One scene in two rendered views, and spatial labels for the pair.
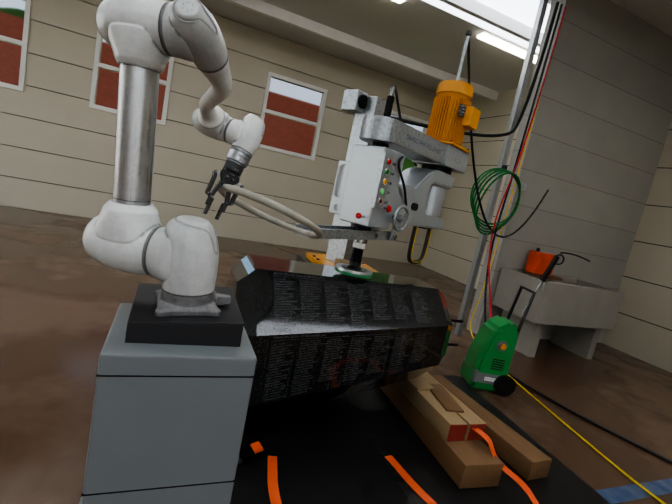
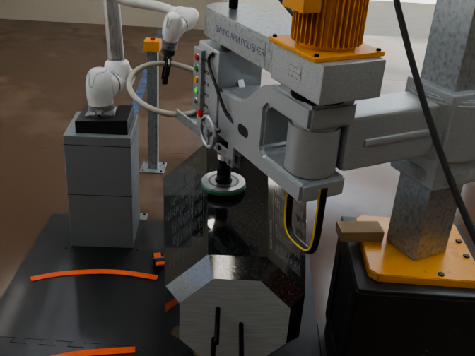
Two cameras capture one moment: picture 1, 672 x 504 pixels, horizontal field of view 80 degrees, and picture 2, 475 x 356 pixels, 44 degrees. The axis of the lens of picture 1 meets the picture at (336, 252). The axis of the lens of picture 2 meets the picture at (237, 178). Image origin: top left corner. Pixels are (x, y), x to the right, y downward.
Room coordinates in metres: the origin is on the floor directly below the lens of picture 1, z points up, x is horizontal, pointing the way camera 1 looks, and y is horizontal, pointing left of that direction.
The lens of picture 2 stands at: (3.15, -2.50, 2.26)
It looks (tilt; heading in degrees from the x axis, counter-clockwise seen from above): 27 degrees down; 110
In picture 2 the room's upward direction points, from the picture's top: 4 degrees clockwise
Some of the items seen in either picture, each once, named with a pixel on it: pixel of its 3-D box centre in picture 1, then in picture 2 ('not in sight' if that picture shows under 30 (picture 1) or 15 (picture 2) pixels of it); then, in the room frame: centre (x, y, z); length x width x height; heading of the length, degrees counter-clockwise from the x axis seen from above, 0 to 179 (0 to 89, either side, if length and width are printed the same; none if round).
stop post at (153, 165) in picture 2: not in sight; (153, 107); (0.99, 1.43, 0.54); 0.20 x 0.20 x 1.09; 19
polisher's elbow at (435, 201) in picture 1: (429, 200); (312, 144); (2.73, -0.55, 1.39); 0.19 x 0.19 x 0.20
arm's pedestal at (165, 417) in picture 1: (165, 442); (104, 180); (1.19, 0.42, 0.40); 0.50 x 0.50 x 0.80; 23
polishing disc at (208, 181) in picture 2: (353, 269); (223, 181); (2.23, -0.12, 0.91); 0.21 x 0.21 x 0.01
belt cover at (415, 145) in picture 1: (415, 149); (274, 48); (2.49, -0.35, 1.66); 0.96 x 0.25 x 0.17; 140
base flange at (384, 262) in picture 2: (341, 263); (414, 248); (3.16, -0.06, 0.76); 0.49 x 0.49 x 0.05; 19
